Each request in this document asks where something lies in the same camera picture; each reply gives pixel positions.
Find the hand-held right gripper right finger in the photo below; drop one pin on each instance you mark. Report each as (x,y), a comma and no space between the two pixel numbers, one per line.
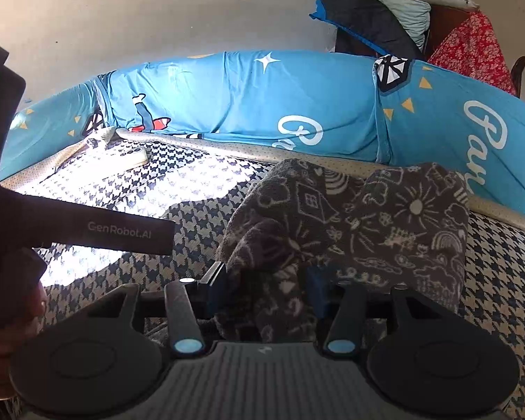
(317,293)

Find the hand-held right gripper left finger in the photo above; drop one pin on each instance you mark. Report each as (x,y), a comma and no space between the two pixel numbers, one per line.
(216,291)

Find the grey doodle-print fleece jacket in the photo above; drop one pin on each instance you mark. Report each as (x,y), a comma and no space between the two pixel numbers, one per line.
(354,227)

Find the person's left hand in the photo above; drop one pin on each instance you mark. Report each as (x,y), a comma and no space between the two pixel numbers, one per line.
(0,358)

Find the white smartphone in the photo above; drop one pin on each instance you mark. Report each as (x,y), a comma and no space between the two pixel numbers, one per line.
(133,157)

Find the blue printed sofa cushion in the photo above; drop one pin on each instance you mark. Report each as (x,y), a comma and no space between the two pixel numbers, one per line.
(245,96)

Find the black cloth with blue lining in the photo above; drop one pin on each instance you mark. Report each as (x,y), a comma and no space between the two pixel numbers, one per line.
(367,17)

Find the red floral cloth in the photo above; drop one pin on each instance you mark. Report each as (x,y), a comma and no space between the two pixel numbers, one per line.
(477,52)

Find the pale green pillow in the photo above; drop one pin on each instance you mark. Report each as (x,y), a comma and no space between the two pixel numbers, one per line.
(411,13)

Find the dark wooden chair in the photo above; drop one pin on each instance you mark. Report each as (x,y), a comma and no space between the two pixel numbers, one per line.
(518,74)

